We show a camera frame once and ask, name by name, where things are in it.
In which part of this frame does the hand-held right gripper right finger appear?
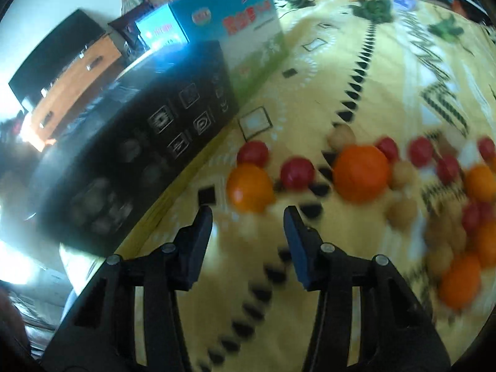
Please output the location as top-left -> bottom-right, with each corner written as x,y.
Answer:
283,205 -> 452,372

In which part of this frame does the blue and green carton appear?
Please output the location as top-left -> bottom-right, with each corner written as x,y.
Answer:
134,0 -> 289,105

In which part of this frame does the black television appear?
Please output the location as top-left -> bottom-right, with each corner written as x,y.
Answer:
8,8 -> 107,109

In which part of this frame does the black product box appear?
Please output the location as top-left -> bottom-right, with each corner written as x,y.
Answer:
29,41 -> 241,256

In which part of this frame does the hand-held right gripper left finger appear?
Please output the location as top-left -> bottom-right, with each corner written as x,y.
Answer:
41,205 -> 214,372

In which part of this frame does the yellow printed blanket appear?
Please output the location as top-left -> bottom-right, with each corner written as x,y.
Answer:
62,0 -> 496,372

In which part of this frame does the orange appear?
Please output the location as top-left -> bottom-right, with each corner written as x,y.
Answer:
226,163 -> 277,214
464,164 -> 496,202
475,221 -> 496,268
439,254 -> 483,311
332,144 -> 391,204

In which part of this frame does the cherry tomato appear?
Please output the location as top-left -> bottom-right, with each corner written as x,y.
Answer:
408,136 -> 435,168
476,136 -> 496,161
375,136 -> 400,163
236,140 -> 270,167
460,201 -> 483,237
436,155 -> 461,186
280,157 -> 316,191

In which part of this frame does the wooden cabinet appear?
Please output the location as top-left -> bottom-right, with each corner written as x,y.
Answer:
29,35 -> 125,152

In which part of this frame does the longan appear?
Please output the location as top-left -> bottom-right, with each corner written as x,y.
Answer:
385,195 -> 418,228
426,242 -> 454,280
424,213 -> 452,246
434,134 -> 458,159
388,160 -> 418,190
327,123 -> 356,151

